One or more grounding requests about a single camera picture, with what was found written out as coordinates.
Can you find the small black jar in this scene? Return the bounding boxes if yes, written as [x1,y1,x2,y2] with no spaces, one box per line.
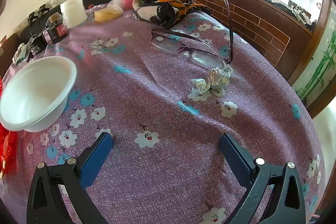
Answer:
[29,35,48,56]

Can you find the white plastic jar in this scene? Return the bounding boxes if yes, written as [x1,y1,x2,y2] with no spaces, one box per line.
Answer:
[60,0,88,29]

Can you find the bamboo print glass panel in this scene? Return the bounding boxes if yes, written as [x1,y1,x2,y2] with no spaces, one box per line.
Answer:
[294,30,336,104]

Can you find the white plastic bowl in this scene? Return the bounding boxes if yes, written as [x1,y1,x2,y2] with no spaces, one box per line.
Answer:
[0,56,77,132]

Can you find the purple framed eyeglasses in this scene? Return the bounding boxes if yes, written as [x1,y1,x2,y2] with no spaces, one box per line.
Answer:
[151,0,235,69]

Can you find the crumpled white tissue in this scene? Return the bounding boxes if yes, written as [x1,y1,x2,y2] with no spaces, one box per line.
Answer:
[12,43,29,65]

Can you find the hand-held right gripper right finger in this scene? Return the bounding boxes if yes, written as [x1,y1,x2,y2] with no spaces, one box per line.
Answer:
[218,133,306,224]

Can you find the black orange patterned scarf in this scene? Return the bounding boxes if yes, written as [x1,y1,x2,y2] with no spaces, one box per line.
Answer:
[132,0,210,30]

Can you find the purple floral tablecloth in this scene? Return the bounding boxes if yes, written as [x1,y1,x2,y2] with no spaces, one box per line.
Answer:
[0,2,327,224]

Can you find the dark jar with red label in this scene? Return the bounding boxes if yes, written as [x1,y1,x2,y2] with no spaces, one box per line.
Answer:
[43,13,68,44]

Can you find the yellow food plastic bag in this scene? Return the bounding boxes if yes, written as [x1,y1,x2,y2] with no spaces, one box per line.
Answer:
[94,7,124,23]

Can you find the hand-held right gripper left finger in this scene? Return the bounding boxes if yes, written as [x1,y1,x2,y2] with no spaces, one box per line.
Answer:
[26,132,114,224]

